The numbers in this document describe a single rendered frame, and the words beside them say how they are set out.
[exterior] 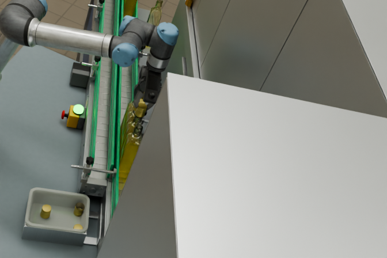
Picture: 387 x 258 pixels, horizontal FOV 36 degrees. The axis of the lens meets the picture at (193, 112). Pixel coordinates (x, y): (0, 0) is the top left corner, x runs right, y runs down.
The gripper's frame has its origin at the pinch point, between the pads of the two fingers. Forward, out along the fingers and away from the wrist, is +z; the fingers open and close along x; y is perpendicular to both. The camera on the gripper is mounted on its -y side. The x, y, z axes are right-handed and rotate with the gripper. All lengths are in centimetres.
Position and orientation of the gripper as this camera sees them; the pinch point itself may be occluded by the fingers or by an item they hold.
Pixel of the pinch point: (141, 107)
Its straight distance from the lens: 221.9
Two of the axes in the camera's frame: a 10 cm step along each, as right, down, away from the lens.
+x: -9.5, -1.8, -2.7
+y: -0.8, -6.9, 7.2
